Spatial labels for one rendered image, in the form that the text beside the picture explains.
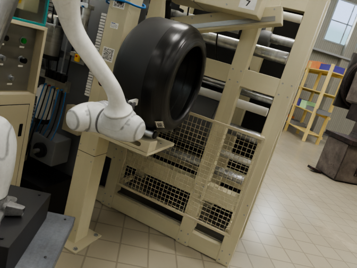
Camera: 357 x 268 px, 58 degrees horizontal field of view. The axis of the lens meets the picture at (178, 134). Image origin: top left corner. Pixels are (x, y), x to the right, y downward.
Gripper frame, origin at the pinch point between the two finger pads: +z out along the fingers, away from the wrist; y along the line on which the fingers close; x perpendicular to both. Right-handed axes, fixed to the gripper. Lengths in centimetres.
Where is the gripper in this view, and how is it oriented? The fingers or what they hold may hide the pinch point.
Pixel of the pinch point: (133, 102)
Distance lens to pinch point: 153.5
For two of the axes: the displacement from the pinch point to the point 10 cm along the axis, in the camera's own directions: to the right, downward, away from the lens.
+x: -2.2, 9.1, 3.5
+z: 4.1, -2.4, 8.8
